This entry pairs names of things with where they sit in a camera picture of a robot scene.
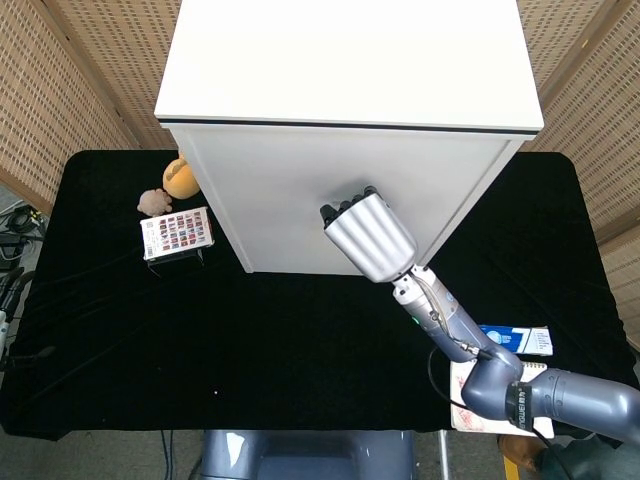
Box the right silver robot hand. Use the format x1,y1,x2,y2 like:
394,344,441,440
319,184,419,284

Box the white cabinet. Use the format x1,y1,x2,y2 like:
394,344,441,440
153,0,545,276

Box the black tablecloth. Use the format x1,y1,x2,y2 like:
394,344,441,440
0,149,640,441

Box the blue toothpaste box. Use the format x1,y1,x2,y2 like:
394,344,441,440
477,324,555,357

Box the spiral notebook with red sketches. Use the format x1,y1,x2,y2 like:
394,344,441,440
449,357,556,440

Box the yellow plush toy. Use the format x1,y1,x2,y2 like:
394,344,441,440
162,153,201,200

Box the brown plush toy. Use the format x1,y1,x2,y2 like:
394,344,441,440
137,188,175,217

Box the grey robot torso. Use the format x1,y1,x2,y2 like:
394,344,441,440
192,429,416,480

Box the wicker folding screen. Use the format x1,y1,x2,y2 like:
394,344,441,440
514,0,640,351
0,0,184,216

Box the brown shoe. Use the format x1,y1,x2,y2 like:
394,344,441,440
498,433,547,472

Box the dark trouser leg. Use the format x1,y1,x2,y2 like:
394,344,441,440
537,434,640,480

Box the thin black cable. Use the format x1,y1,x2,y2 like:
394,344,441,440
159,430,174,480

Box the black floor cables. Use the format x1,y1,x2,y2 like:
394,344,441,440
0,199,46,274

